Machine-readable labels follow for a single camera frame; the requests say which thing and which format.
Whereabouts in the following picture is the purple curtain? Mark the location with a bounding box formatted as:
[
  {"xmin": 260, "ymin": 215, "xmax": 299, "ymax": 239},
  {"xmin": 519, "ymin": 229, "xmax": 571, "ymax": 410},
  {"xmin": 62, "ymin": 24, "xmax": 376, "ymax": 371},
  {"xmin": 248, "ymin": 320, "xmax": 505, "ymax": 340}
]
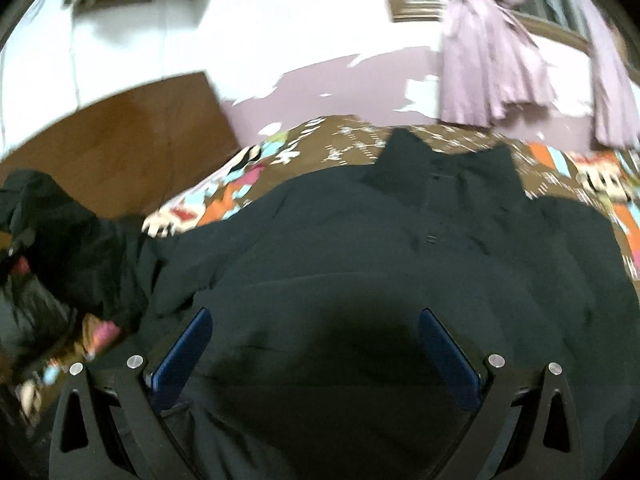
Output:
[
  {"xmin": 575, "ymin": 0, "xmax": 640, "ymax": 152},
  {"xmin": 437, "ymin": 0, "xmax": 558, "ymax": 128}
]

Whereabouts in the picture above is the printed brown orange blanket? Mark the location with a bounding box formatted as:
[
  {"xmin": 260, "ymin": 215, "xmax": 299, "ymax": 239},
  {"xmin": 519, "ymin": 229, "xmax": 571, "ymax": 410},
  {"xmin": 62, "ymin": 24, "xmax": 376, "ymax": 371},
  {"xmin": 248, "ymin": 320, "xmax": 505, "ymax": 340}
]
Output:
[{"xmin": 15, "ymin": 114, "xmax": 640, "ymax": 426}]

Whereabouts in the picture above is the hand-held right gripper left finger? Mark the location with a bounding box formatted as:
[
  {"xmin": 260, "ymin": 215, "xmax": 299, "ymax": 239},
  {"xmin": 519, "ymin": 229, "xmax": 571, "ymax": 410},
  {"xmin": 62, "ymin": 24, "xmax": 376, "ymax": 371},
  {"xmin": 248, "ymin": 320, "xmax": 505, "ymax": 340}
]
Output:
[{"xmin": 49, "ymin": 307, "xmax": 214, "ymax": 480}]

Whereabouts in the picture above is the large black garment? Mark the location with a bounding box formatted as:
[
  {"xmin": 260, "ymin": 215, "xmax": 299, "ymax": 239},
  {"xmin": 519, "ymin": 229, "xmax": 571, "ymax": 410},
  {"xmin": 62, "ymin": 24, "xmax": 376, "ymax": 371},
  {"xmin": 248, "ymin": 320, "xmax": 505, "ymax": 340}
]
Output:
[{"xmin": 134, "ymin": 128, "xmax": 640, "ymax": 480}]

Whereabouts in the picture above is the brown wooden headboard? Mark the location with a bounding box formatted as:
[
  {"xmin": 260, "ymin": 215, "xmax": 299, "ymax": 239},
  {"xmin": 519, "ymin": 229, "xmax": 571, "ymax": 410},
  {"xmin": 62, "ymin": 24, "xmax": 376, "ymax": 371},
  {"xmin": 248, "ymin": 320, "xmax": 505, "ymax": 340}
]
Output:
[{"xmin": 0, "ymin": 71, "xmax": 242, "ymax": 221}]

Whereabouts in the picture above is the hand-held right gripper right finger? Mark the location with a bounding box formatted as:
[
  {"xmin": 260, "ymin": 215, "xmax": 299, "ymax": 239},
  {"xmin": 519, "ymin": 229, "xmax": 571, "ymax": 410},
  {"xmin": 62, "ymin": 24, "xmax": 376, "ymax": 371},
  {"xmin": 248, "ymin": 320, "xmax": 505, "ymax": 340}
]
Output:
[{"xmin": 419, "ymin": 307, "xmax": 584, "ymax": 480}]

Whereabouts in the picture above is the dark clothes pile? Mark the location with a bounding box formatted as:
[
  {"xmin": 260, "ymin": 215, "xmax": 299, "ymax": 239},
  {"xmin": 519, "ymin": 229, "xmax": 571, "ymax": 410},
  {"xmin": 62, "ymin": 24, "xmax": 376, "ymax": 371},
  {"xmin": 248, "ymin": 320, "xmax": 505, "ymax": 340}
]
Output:
[{"xmin": 0, "ymin": 169, "xmax": 156, "ymax": 361}]

